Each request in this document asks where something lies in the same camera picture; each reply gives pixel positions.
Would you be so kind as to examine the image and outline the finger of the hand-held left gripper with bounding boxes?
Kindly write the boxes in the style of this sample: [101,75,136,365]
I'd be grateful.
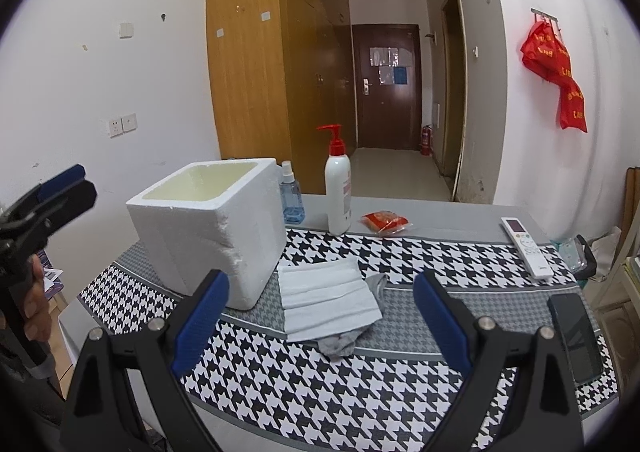
[0,180,99,257]
[5,164,87,221]

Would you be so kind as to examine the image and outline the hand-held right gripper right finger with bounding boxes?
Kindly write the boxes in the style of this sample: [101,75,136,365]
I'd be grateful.
[412,270,585,452]

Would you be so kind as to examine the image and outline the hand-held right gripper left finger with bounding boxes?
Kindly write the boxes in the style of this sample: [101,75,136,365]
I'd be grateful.
[61,269,231,452]

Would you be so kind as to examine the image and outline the white foam box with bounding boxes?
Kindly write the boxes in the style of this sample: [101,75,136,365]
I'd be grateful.
[126,158,287,311]

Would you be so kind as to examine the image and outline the grey sock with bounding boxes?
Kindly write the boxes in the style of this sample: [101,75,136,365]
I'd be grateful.
[319,273,389,361]

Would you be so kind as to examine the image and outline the white towel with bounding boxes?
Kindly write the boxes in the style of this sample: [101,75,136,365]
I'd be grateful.
[277,259,384,344]

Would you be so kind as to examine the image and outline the person's left forearm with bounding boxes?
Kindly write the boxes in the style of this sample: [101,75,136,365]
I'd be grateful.
[0,312,68,452]

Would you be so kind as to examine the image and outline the person's left hand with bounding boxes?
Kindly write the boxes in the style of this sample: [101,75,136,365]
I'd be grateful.
[22,254,52,350]

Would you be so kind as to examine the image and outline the red snack packet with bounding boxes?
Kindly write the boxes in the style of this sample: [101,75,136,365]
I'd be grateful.
[361,211,410,235]

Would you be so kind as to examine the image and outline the white remote control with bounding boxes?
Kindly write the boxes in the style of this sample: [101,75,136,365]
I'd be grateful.
[501,216,555,279]

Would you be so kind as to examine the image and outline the houndstooth tablecloth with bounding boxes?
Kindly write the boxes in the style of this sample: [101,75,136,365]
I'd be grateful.
[77,224,619,452]

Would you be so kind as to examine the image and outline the black smartphone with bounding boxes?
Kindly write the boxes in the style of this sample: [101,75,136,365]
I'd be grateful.
[547,292,604,383]

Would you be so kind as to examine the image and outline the clear plastic packet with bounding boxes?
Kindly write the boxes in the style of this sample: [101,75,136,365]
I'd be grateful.
[555,236,587,273]

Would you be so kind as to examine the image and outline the blue spray bottle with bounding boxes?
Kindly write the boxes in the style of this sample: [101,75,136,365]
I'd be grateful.
[278,160,305,225]

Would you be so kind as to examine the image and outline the white lotion pump bottle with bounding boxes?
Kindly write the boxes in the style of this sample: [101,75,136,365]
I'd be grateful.
[317,124,353,237]

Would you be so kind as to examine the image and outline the white plastic bag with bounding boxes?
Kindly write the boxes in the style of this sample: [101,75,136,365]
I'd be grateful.
[592,226,624,283]

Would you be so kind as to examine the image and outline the wooden wardrobe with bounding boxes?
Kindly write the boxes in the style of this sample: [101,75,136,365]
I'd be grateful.
[206,0,352,196]

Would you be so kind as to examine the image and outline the wooden boards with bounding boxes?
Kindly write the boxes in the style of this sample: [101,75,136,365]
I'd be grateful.
[622,169,640,233]

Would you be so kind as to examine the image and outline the brown entrance door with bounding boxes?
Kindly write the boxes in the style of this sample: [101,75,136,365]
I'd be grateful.
[351,24,424,151]

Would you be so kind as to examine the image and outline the red plastic bags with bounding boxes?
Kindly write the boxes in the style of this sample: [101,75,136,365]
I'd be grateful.
[520,20,589,134]

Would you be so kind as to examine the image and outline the white wall outlets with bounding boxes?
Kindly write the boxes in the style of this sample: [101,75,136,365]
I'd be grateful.
[108,112,139,138]

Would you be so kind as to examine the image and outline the wooden side door frame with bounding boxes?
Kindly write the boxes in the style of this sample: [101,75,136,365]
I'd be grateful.
[440,0,469,203]

